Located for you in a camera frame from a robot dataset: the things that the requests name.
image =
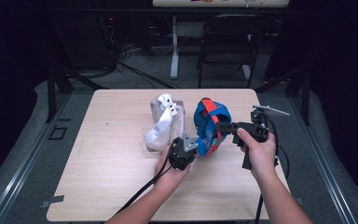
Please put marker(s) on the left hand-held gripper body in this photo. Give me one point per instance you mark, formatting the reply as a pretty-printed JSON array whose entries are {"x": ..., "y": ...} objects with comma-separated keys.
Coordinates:
[{"x": 180, "y": 157}]

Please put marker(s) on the black floor tape rectangle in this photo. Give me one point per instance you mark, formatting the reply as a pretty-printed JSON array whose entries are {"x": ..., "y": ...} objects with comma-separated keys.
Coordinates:
[{"x": 52, "y": 133}]

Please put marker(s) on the dark equipment rack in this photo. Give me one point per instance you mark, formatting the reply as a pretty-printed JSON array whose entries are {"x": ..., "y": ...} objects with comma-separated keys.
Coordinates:
[{"x": 105, "y": 37}]

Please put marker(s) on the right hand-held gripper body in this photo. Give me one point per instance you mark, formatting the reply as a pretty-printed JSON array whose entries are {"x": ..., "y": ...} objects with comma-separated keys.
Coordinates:
[{"x": 259, "y": 129}]

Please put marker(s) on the black frame post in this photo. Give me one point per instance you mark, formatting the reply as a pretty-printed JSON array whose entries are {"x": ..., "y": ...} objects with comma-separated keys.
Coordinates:
[
  {"x": 305, "y": 99},
  {"x": 51, "y": 96}
]

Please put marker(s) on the blue and orange cap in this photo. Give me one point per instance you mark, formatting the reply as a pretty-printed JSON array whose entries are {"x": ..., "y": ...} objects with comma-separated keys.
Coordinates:
[{"x": 205, "y": 124}]

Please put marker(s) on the person's left hand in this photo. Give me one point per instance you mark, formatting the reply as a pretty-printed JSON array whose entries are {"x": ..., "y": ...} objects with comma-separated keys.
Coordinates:
[{"x": 169, "y": 177}]

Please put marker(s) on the white desk leg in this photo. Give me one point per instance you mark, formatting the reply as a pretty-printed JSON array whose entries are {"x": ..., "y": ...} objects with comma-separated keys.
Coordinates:
[{"x": 175, "y": 56}]

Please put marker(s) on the grey tape strip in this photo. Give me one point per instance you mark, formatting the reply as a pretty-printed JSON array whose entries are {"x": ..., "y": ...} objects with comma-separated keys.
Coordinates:
[
  {"x": 300, "y": 201},
  {"x": 52, "y": 200}
]

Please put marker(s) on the black folding chair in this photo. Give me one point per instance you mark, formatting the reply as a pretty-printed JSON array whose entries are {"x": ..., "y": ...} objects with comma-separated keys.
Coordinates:
[{"x": 230, "y": 40}]

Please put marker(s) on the white cap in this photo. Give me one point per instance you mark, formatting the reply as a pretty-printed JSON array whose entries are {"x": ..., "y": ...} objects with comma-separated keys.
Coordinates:
[{"x": 164, "y": 124}]

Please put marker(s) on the aluminium floor rail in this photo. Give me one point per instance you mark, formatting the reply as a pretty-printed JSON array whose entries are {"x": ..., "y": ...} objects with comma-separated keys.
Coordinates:
[
  {"x": 28, "y": 158},
  {"x": 323, "y": 161}
]

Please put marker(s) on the person's right hand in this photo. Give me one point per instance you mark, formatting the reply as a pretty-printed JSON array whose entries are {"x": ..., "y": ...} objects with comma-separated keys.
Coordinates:
[{"x": 262, "y": 157}]

